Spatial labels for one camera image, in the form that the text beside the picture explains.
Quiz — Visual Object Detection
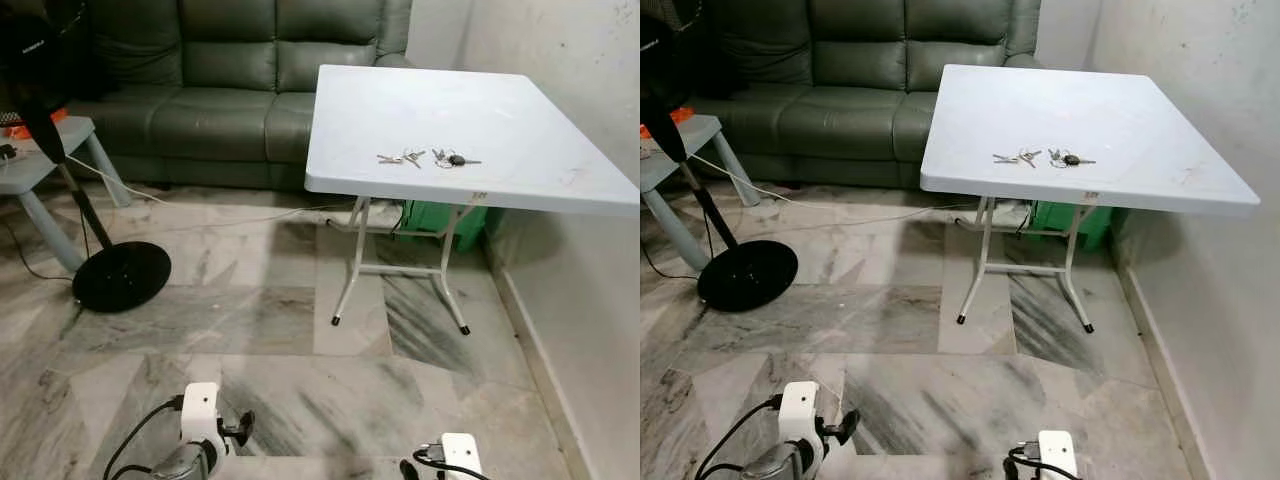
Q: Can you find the green plastic bin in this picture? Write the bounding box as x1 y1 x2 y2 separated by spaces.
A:
398 200 491 252
1030 200 1114 252

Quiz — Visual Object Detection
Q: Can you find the thin black floor cable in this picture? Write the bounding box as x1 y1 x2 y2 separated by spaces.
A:
642 244 702 282
0 215 77 284

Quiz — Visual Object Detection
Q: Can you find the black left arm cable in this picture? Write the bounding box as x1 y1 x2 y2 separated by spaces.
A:
695 395 782 480
103 395 187 480

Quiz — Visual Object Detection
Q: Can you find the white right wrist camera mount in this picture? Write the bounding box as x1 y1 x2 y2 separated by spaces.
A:
1037 430 1080 480
440 432 485 480

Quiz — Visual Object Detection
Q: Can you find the green leather sofa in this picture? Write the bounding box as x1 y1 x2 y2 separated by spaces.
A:
690 0 1041 191
65 0 413 191

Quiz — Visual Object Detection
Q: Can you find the black pedestal fan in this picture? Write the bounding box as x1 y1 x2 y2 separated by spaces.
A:
0 0 173 314
640 0 799 313

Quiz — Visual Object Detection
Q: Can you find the small grey side table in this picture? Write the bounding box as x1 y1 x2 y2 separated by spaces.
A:
640 114 762 273
0 116 132 274

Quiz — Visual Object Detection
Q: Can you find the thin white floor cable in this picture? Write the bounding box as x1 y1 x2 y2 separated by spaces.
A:
688 153 979 232
65 155 357 232

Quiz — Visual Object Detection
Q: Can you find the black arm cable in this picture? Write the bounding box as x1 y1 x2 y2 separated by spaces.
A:
103 395 187 480
1015 443 1076 480
414 447 483 480
695 395 782 480

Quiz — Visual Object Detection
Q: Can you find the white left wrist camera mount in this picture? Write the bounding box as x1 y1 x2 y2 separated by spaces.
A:
180 383 224 447
778 381 824 447

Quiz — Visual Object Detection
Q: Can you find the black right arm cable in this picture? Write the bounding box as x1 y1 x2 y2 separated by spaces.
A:
414 447 483 480
1015 443 1076 480

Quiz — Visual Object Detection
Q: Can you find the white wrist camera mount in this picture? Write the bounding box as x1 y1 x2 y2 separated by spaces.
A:
1037 430 1080 480
778 381 824 447
180 383 224 447
440 432 485 480

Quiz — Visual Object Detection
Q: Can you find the white folding table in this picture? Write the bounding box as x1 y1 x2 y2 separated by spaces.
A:
919 64 1261 335
304 64 641 336

